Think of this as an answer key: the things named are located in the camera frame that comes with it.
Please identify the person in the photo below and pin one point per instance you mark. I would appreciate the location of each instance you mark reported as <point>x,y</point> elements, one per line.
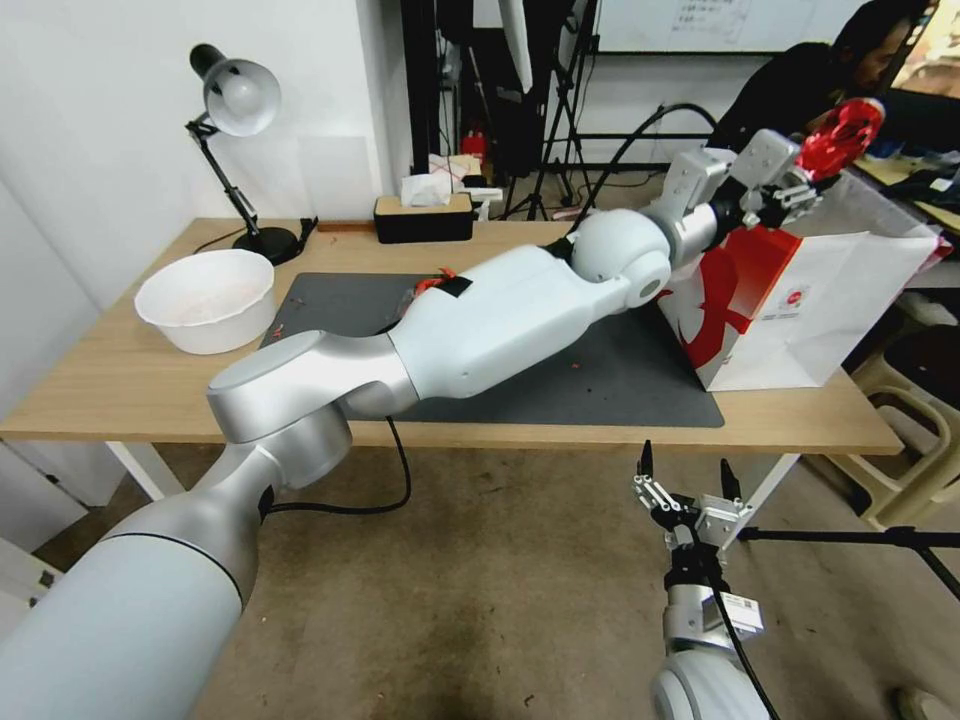
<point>795,82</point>

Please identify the black silver desk lamp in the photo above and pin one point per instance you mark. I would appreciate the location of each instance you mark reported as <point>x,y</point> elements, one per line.
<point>240,97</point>

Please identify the black tripod leg bar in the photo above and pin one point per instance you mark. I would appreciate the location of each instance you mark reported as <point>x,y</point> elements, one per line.
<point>862,536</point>

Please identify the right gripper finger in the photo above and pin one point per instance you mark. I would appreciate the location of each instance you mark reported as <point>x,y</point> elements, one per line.
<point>654,487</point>
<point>730,484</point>

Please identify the small red canister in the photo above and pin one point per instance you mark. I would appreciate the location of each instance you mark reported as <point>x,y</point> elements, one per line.
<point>472,144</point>

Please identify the white disposable takeout bowl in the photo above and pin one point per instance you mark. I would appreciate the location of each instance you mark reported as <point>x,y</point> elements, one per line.
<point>206,300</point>

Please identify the white red paper delivery bag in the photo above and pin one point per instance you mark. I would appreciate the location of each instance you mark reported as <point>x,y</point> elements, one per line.
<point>795,300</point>

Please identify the wooden table white legs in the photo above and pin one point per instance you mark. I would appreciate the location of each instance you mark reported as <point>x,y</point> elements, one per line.
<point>90,375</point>

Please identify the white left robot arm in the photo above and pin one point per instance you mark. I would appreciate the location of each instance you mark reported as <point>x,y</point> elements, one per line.
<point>510,315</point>

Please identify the black tissue box wooden lid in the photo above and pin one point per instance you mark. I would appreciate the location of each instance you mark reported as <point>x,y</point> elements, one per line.
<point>424,217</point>

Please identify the beige plastic stool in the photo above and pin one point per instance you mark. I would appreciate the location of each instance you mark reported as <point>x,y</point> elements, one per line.
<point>919,450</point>

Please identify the dark grey desk mat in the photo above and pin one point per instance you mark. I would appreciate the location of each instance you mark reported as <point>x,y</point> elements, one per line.
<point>645,375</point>

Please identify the black tripod stand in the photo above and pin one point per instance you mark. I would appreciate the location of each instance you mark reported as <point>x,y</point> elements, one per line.
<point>555,112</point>

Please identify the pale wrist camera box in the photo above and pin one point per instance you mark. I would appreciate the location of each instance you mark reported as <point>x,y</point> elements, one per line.
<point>772,154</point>
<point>718,523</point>

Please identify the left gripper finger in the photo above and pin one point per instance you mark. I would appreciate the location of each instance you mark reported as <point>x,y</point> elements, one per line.
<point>789,207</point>
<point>801,184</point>

